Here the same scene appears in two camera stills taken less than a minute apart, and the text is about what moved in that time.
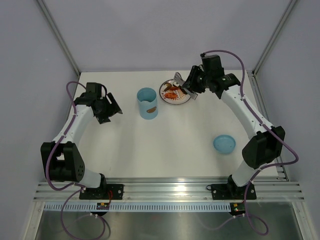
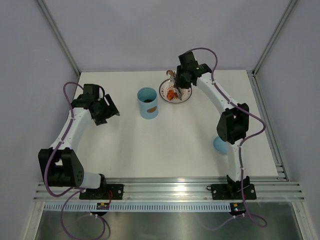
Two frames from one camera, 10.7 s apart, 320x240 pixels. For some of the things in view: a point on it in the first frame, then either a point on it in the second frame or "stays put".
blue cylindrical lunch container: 147,100 stays put
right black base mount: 231,191 stays put
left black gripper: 104,118 stays put
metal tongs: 179,81 -> 173,80
